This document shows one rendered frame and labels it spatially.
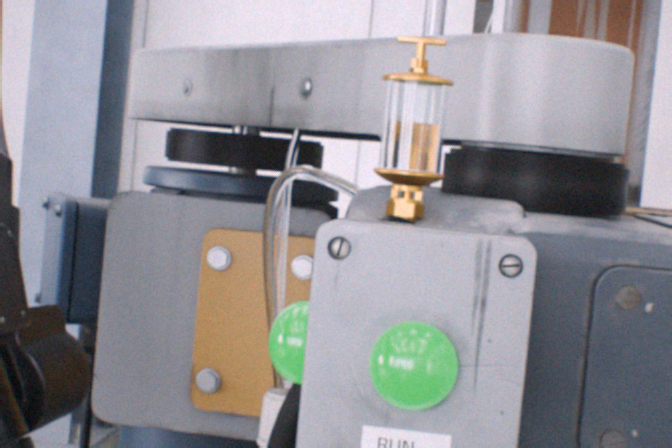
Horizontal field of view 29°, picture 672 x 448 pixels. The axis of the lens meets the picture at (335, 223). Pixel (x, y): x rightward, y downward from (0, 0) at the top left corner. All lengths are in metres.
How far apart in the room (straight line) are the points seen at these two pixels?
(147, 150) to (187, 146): 4.89
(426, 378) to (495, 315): 0.03
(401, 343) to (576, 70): 0.22
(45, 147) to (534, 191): 4.95
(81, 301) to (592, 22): 0.42
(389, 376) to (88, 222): 0.52
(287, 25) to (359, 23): 0.32
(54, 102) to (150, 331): 4.60
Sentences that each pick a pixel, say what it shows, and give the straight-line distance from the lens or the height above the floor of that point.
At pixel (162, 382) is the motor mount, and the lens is 0.91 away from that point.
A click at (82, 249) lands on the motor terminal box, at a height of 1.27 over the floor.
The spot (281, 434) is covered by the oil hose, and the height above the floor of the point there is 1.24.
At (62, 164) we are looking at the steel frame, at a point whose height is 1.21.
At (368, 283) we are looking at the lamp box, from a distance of 0.44.
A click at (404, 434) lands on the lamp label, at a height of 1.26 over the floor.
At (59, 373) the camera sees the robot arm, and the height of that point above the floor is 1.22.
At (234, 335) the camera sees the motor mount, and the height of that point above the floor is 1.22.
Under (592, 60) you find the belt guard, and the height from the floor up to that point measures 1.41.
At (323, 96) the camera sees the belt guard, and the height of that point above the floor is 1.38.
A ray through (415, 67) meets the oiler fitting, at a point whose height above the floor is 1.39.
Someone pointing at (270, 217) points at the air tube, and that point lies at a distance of 0.63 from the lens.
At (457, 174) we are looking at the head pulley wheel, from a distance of 0.62.
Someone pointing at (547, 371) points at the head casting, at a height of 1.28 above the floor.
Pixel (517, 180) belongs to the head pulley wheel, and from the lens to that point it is 0.60.
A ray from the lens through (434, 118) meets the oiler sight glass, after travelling 0.51.
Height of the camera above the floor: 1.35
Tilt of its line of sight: 3 degrees down
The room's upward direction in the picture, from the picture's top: 5 degrees clockwise
